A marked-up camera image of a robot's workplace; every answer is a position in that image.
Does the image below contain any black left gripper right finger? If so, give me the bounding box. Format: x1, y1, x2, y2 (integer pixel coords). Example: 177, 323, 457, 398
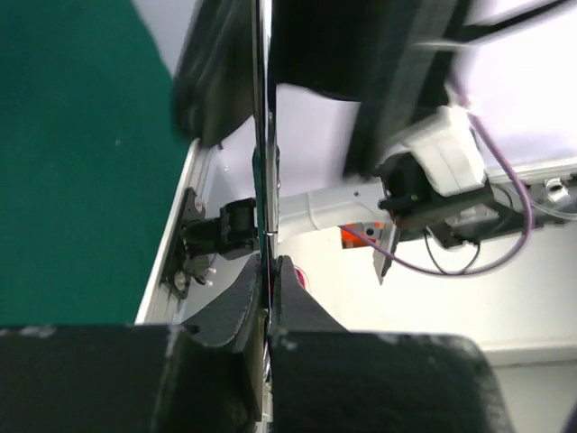
269, 256, 513, 433

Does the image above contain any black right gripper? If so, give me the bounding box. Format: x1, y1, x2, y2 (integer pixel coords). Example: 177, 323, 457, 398
171, 0, 472, 178

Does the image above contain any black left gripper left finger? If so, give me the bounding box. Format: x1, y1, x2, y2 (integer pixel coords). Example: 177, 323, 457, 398
1, 257, 264, 432

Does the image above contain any steel hemostat clamp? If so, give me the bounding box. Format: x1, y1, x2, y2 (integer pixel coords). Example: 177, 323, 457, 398
250, 0, 283, 384

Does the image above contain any green surgical cloth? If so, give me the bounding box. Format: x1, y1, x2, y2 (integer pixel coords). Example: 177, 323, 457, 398
1, 1, 193, 325

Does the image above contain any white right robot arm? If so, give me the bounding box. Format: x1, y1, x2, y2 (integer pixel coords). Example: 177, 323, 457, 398
172, 1, 472, 225

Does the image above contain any orange block under table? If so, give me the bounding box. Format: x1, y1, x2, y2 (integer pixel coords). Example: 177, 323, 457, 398
340, 222, 383, 249

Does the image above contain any aluminium front rail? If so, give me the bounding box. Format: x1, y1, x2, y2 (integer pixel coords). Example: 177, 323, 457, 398
134, 139, 211, 325

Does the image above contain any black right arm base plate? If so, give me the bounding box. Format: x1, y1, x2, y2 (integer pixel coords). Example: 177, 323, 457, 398
160, 187, 209, 300

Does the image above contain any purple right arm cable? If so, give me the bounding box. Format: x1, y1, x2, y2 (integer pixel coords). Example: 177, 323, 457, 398
342, 80, 537, 277

